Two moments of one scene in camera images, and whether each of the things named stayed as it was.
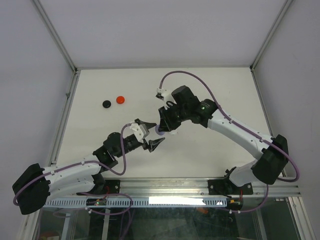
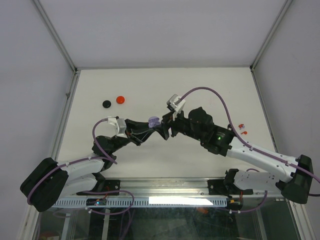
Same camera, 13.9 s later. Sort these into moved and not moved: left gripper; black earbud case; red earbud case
Moved: left gripper
Not moved: black earbud case; red earbud case
